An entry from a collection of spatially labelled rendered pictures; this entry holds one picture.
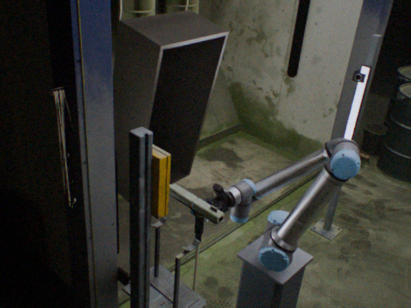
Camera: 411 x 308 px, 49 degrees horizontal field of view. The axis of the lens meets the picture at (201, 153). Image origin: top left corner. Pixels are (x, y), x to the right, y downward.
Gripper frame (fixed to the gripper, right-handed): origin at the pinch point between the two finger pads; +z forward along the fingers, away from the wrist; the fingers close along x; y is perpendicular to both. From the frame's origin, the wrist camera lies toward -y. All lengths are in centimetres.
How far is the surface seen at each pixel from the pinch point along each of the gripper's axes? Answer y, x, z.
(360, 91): -11, 14, -177
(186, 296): 35.3, -7.9, 12.0
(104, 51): -61, 46, 13
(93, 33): -69, 46, 18
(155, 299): 36.0, 0.2, 22.9
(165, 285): 35.2, 2.9, 14.8
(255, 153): 110, 133, -237
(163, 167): -35.6, -6.5, 27.1
